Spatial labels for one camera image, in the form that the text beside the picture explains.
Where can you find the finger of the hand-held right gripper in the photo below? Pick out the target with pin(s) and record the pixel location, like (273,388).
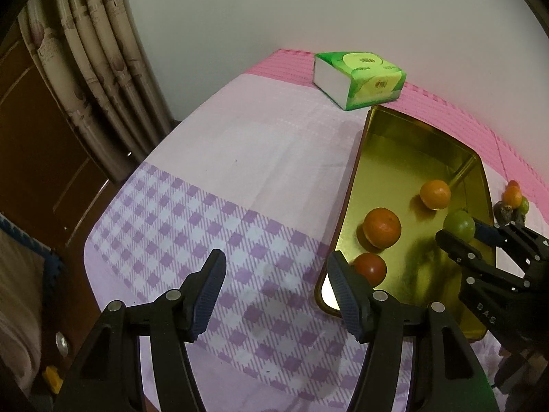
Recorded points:
(459,249)
(487,232)

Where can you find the green tomato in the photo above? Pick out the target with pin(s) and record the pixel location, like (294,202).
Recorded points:
(458,223)
(524,206)

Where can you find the purple checked tablecloth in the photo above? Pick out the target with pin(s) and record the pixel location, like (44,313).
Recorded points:
(240,171)

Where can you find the red tomato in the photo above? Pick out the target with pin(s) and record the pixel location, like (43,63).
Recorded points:
(370,268)
(512,184)

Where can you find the gold metal tin tray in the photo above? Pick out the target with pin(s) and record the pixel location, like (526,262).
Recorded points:
(399,158)

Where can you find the pink ribbed mat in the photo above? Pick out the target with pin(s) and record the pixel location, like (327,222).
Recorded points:
(450,116)

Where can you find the wrinkled brown passion fruit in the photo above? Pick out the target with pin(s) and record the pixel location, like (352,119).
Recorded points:
(503,212)

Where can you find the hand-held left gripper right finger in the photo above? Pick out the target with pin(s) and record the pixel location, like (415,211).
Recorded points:
(343,304)

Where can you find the round metal knob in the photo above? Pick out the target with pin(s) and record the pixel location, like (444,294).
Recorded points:
(63,343)

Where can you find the green tissue pack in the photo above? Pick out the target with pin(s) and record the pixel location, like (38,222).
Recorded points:
(364,79)

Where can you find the brown wooden door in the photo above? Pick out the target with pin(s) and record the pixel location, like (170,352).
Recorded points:
(38,154)

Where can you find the beige blanket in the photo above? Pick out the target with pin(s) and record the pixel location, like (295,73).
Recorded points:
(17,300)

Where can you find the small orange mandarin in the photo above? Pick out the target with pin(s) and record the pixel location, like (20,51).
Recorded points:
(435,194)

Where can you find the small yellow object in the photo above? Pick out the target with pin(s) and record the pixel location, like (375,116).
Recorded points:
(52,378)

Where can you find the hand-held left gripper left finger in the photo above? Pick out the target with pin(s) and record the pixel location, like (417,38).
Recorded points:
(208,304)

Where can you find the beige patterned curtain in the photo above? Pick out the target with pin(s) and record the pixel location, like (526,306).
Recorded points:
(98,60)

